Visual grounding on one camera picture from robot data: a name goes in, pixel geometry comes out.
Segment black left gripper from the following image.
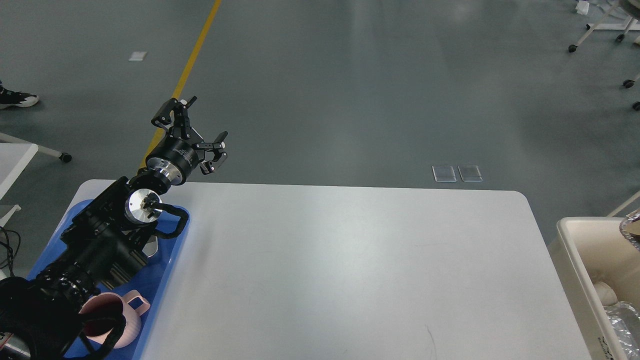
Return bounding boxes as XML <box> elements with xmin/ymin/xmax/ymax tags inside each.
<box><xmin>144</xmin><ymin>96</ymin><xmax>229</xmax><ymax>186</ymax></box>

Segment pink mug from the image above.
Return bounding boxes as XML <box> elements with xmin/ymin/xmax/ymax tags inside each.
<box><xmin>79</xmin><ymin>289</ymin><xmax>151</xmax><ymax>349</ymax></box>

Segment aluminium foil tray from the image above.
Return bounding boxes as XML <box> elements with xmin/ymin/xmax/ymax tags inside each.
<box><xmin>619</xmin><ymin>210</ymin><xmax>640</xmax><ymax>251</ymax></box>

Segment square stainless steel tray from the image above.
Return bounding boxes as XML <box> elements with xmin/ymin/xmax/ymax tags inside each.
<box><xmin>141</xmin><ymin>235</ymin><xmax>159</xmax><ymax>258</ymax></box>

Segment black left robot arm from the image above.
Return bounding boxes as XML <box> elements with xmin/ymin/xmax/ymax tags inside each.
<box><xmin>1</xmin><ymin>96</ymin><xmax>228</xmax><ymax>360</ymax></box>

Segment white paper scrap on floor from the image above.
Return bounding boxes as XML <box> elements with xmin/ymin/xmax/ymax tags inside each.
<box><xmin>128</xmin><ymin>51</ymin><xmax>147</xmax><ymax>62</ymax></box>

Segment blue plastic tray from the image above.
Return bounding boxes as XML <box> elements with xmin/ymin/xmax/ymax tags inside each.
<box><xmin>26</xmin><ymin>199</ymin><xmax>188</xmax><ymax>360</ymax></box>

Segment white side table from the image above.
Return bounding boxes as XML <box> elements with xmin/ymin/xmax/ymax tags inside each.
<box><xmin>0</xmin><ymin>143</ymin><xmax>39</xmax><ymax>198</ymax></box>

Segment grey office chair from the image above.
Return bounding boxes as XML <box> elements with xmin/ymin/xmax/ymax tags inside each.
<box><xmin>0</xmin><ymin>132</ymin><xmax>73</xmax><ymax>163</ymax></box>

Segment person in black shirt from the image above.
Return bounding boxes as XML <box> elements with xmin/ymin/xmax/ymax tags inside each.
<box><xmin>0</xmin><ymin>82</ymin><xmax>40</xmax><ymax>110</ymax></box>

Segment clear plastic floor plate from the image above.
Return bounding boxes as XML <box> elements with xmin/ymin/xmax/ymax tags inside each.
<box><xmin>431</xmin><ymin>165</ymin><xmax>458</xmax><ymax>183</ymax></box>
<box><xmin>457</xmin><ymin>165</ymin><xmax>483</xmax><ymax>183</ymax></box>

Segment beige plastic bin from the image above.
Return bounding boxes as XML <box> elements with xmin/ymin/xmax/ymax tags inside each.
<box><xmin>547</xmin><ymin>217</ymin><xmax>640</xmax><ymax>360</ymax></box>

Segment white chair legs with castors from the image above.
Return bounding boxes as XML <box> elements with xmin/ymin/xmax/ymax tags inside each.
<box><xmin>562</xmin><ymin>0</ymin><xmax>639</xmax><ymax>118</ymax></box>

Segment white object in bin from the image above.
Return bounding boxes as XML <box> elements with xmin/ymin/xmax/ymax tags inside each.
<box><xmin>593</xmin><ymin>281</ymin><xmax>618</xmax><ymax>307</ymax></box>

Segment crumpled foil in bin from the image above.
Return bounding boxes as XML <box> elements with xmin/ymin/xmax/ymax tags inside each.
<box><xmin>603</xmin><ymin>301</ymin><xmax>640</xmax><ymax>360</ymax></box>

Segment black cables at left edge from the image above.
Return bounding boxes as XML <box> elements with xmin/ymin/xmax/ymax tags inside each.
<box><xmin>0</xmin><ymin>226</ymin><xmax>23</xmax><ymax>281</ymax></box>

